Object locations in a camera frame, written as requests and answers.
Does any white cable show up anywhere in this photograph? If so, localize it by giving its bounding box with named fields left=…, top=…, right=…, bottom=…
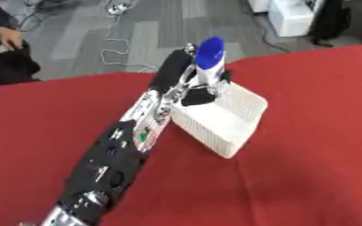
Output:
left=99, top=0, right=160, bottom=74

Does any white cabinet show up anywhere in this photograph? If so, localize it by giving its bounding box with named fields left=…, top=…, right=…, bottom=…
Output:
left=266, top=0, right=327, bottom=38

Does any white bottle with blue cap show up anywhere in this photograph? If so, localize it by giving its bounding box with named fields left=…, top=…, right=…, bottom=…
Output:
left=193, top=36, right=228, bottom=88

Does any black cable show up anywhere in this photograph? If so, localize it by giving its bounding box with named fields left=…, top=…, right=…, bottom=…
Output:
left=238, top=0, right=292, bottom=54

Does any white power strip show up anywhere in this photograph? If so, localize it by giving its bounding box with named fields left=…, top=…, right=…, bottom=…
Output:
left=105, top=4, right=129, bottom=16

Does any person's hand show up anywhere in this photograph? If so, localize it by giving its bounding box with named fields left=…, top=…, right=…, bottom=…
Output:
left=0, top=26, right=26, bottom=50

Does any person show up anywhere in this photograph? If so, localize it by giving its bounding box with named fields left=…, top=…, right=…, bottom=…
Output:
left=0, top=0, right=42, bottom=87

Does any white perforated box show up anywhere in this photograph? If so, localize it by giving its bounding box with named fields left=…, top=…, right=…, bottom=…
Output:
left=170, top=80, right=269, bottom=160

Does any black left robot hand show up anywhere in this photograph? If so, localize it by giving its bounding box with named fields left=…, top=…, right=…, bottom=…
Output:
left=148, top=43, right=234, bottom=108

